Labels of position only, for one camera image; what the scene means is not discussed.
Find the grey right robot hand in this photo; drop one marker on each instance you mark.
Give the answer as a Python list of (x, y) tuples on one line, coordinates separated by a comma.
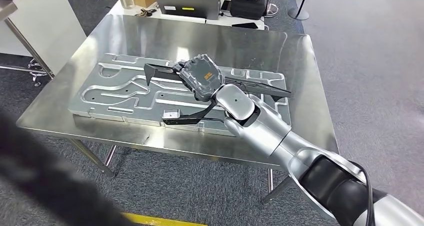
[(202, 78)]

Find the black plastic frame part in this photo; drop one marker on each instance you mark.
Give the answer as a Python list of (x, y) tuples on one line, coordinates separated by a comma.
[(261, 88)]

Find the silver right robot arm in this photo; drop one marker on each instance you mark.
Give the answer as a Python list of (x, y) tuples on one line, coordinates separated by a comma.
[(265, 128)]

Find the stainless steel workbench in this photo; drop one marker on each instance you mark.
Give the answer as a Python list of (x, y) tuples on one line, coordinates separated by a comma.
[(165, 35)]

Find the white desk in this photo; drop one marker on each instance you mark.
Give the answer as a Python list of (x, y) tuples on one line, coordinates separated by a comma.
[(218, 22)]

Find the black smartphone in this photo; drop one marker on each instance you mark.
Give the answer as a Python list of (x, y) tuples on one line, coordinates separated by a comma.
[(245, 25), (225, 6)]

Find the grey laptop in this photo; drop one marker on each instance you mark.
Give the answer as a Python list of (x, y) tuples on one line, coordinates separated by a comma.
[(185, 0)]

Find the black bag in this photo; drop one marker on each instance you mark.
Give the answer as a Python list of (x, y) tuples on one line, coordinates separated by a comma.
[(248, 5)]

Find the bunch of keys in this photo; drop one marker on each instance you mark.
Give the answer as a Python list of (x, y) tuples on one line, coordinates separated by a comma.
[(145, 12)]

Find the aluminium fixture plate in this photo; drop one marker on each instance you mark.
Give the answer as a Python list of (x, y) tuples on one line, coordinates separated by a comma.
[(116, 95)]

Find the chrome stanchion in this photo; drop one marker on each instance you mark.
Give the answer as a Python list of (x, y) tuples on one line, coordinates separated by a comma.
[(272, 11)]

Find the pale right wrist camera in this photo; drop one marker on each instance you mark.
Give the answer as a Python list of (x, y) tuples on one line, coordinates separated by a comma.
[(171, 113)]

